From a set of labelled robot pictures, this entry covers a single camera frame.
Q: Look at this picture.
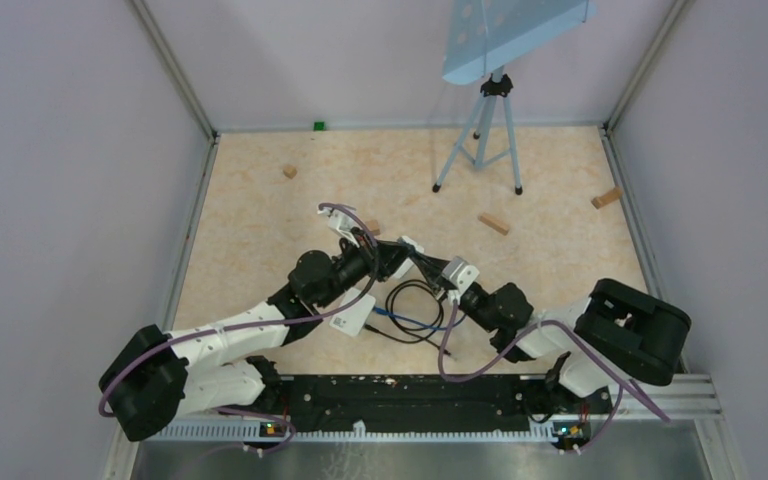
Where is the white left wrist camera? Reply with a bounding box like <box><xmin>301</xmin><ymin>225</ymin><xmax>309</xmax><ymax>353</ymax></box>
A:
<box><xmin>317</xmin><ymin>202</ymin><xmax>360</xmax><ymax>247</ymax></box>

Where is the white TP-Link switch box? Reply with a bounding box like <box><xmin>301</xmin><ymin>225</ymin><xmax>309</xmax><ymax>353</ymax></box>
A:
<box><xmin>328</xmin><ymin>288</ymin><xmax>376</xmax><ymax>337</ymax></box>

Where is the black ethernet cable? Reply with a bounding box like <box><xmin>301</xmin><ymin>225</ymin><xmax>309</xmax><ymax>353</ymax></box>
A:
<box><xmin>365</xmin><ymin>278</ymin><xmax>455</xmax><ymax>359</ymax></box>

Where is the curved wooden block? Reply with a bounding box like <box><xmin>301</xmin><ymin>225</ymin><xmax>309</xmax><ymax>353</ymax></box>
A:
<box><xmin>591</xmin><ymin>187</ymin><xmax>623</xmax><ymax>210</ymax></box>

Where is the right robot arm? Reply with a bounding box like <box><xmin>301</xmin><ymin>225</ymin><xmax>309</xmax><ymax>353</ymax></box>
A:
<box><xmin>411</xmin><ymin>254</ymin><xmax>692</xmax><ymax>412</ymax></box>

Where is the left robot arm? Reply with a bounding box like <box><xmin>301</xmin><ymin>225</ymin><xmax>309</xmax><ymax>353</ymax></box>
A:
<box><xmin>98</xmin><ymin>228</ymin><xmax>421</xmax><ymax>442</ymax></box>

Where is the long white network switch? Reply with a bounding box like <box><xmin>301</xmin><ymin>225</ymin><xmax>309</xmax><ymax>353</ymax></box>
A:
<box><xmin>393</xmin><ymin>235</ymin><xmax>425</xmax><ymax>279</ymax></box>

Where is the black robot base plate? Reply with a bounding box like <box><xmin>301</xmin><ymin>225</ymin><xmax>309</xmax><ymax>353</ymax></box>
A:
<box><xmin>250</xmin><ymin>374</ymin><xmax>612</xmax><ymax>433</ymax></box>

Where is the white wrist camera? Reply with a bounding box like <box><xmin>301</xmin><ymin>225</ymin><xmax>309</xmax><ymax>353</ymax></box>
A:
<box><xmin>438</xmin><ymin>256</ymin><xmax>480</xmax><ymax>304</ymax></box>
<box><xmin>317</xmin><ymin>202</ymin><xmax>360</xmax><ymax>247</ymax></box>

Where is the small wooden cube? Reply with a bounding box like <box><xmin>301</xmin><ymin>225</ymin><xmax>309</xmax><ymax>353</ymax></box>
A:
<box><xmin>365</xmin><ymin>220</ymin><xmax>381</xmax><ymax>236</ymax></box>

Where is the flat wooden plank block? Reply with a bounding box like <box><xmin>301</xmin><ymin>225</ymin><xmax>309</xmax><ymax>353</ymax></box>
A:
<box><xmin>478</xmin><ymin>212</ymin><xmax>510</xmax><ymax>236</ymax></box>

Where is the wooden cube near switch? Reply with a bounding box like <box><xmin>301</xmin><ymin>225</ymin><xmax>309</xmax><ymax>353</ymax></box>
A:
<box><xmin>282</xmin><ymin>165</ymin><xmax>298</xmax><ymax>179</ymax></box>

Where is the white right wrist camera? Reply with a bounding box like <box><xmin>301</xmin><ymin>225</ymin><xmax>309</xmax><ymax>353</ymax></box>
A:
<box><xmin>438</xmin><ymin>256</ymin><xmax>480</xmax><ymax>304</ymax></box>

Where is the light blue tripod stand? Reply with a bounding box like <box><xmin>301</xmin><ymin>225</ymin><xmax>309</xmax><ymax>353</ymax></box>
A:
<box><xmin>432</xmin><ymin>0</ymin><xmax>597</xmax><ymax>195</ymax></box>

